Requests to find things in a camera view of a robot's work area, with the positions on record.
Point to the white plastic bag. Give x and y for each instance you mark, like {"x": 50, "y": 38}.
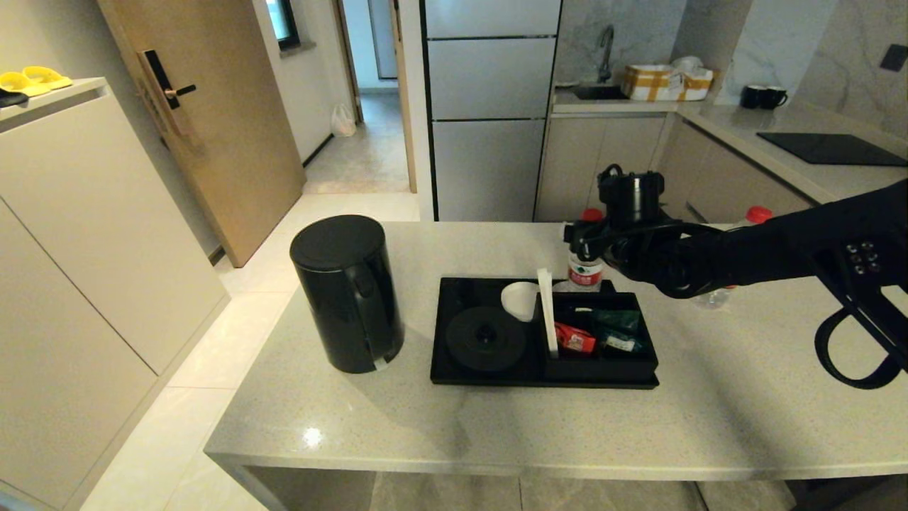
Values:
{"x": 342, "y": 122}

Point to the black mug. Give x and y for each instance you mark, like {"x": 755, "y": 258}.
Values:
{"x": 772, "y": 98}
{"x": 749, "y": 97}

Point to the wooden door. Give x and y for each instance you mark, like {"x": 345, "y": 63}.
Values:
{"x": 213, "y": 142}

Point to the cardboard box with yellow tape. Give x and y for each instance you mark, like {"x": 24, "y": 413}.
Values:
{"x": 663, "y": 85}

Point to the metal kitchen faucet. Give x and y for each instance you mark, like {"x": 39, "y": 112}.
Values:
{"x": 605, "y": 53}

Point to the long white sachet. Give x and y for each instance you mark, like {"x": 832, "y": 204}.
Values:
{"x": 547, "y": 312}

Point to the red-capped water bottle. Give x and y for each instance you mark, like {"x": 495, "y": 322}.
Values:
{"x": 585, "y": 273}
{"x": 759, "y": 214}

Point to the green tea packet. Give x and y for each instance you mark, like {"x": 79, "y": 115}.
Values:
{"x": 621, "y": 345}
{"x": 618, "y": 321}

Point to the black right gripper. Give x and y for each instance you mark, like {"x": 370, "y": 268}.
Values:
{"x": 617, "y": 245}

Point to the dark sachet with white label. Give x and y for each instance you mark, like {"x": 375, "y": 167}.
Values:
{"x": 583, "y": 309}

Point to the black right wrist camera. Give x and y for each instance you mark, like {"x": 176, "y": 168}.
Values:
{"x": 631, "y": 195}

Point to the round black kettle base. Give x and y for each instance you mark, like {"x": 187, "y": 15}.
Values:
{"x": 486, "y": 339}

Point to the black electric kettle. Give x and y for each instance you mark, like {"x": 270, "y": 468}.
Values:
{"x": 347, "y": 298}

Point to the black item on cabinet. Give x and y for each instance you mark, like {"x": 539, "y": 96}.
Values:
{"x": 10, "y": 99}

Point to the black induction cooktop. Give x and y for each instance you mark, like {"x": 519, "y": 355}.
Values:
{"x": 830, "y": 149}

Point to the black compartment organizer box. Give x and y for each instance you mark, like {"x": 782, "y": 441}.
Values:
{"x": 603, "y": 365}

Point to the dark kitchen sink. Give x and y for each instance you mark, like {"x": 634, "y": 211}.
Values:
{"x": 599, "y": 92}

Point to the white tall cabinet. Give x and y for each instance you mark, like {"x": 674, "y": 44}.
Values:
{"x": 92, "y": 248}

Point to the red snack packet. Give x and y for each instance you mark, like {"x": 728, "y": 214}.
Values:
{"x": 574, "y": 338}

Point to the black serving tray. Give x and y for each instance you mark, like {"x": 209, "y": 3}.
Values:
{"x": 489, "y": 380}

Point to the yellow slipper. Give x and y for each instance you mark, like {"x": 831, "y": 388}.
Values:
{"x": 46, "y": 76}
{"x": 21, "y": 84}

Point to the beige kitchen base cabinets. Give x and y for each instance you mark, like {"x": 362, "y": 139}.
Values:
{"x": 603, "y": 156}

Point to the dark window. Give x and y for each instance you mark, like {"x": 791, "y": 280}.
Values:
{"x": 282, "y": 25}

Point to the grey refrigerator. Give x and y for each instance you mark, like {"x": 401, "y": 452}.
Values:
{"x": 489, "y": 106}

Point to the black wall switch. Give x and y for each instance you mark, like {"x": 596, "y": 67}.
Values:
{"x": 893, "y": 58}

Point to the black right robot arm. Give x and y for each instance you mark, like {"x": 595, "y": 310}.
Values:
{"x": 780, "y": 248}

